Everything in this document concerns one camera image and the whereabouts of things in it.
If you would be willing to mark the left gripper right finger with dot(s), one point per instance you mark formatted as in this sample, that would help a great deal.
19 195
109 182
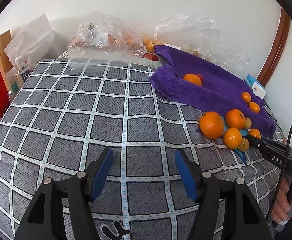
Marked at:
243 218

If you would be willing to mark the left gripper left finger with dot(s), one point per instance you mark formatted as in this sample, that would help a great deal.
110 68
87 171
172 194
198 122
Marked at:
44 217

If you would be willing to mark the small orange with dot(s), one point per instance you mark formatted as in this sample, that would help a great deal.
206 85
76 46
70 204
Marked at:
255 133
246 97
232 138
254 107

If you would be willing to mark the brown longan front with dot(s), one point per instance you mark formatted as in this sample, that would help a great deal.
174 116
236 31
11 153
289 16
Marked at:
244 145

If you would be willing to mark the brown longan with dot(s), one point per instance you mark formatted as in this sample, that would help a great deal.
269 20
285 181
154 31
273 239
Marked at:
244 145
247 123

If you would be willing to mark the brown longan back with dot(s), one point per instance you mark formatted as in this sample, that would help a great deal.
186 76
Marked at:
247 123

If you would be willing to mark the large orange with stem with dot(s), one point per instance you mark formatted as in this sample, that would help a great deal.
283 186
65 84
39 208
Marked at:
235 118

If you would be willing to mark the small red fruit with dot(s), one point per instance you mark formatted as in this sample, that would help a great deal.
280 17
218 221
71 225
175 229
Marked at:
200 76

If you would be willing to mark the person's right hand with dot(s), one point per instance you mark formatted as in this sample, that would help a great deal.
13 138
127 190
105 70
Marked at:
282 209

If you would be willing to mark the blue white tissue pack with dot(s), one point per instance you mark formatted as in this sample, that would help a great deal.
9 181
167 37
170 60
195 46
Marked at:
255 86

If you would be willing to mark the grey checkered tablecloth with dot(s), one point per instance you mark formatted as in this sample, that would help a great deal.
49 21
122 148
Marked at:
68 111

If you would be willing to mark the purple towel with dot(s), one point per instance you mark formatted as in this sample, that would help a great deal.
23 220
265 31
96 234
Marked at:
220 91

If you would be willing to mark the clear plastic bottle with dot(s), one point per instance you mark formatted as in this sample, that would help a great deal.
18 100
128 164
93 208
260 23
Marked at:
22 70

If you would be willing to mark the large clear plastic bag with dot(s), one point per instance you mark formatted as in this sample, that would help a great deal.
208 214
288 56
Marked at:
199 36

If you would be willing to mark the white plastic bag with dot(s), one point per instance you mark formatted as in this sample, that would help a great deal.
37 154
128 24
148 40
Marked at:
32 43

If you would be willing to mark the wooden chair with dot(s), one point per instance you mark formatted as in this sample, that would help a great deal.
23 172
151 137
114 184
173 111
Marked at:
5 64

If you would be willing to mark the clear bag with fruit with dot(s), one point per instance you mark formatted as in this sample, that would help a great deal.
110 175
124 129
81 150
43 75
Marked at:
101 36

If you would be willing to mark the bagged oranges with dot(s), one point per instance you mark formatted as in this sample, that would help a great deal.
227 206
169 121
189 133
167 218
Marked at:
146 43

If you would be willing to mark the brown wooden door frame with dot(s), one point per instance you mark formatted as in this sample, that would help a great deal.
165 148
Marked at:
277 48

